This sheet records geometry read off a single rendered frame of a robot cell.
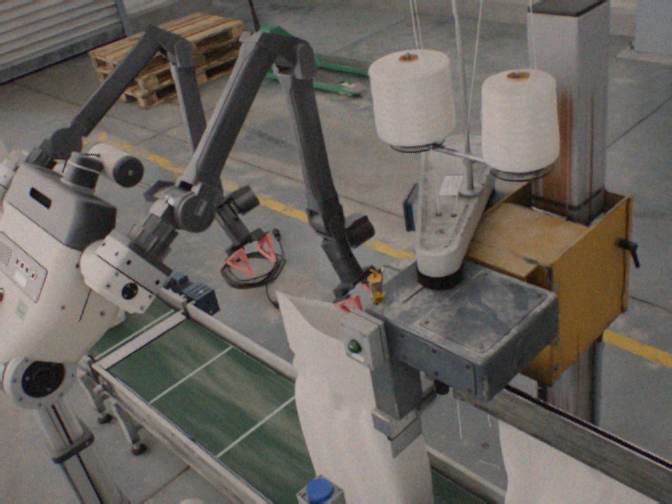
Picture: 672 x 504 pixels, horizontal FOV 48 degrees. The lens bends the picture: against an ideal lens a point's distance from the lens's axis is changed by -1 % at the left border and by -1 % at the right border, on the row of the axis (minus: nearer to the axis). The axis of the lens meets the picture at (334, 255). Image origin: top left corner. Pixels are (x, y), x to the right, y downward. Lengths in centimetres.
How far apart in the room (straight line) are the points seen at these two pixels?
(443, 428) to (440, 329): 170
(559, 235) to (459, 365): 41
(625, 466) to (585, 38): 79
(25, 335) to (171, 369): 138
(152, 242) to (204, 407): 139
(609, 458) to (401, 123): 75
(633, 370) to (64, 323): 233
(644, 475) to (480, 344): 38
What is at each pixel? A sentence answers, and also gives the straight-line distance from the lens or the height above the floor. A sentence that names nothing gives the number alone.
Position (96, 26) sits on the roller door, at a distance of 937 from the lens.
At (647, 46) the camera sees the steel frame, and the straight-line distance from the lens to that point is 641.
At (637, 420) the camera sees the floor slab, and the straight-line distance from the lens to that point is 309.
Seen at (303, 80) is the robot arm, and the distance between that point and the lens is 159.
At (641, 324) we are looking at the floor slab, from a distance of 353.
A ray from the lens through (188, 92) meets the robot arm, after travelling 207.
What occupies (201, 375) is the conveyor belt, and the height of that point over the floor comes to 38.
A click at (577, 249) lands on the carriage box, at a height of 132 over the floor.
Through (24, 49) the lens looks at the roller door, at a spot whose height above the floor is 27.
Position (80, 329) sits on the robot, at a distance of 167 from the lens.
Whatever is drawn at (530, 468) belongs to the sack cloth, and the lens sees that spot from 166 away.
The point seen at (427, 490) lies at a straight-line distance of 216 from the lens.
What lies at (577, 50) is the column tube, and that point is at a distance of 153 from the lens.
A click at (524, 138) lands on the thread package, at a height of 160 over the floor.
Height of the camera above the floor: 219
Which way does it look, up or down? 32 degrees down
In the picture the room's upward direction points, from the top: 11 degrees counter-clockwise
